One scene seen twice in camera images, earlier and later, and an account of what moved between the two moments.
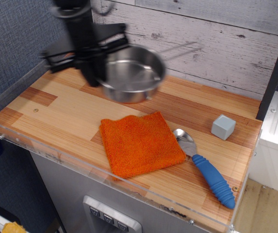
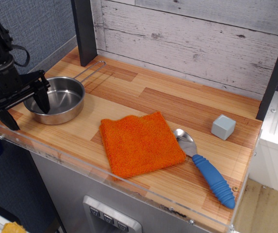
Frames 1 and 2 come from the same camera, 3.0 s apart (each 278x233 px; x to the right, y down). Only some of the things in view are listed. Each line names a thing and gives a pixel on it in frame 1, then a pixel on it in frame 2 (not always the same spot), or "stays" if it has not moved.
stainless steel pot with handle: x=134 y=73 -> x=66 y=98
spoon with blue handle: x=220 y=186 stays
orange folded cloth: x=135 y=145 stays
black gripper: x=89 y=42 -> x=9 y=87
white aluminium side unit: x=272 y=162 stays
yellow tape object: x=13 y=227 stays
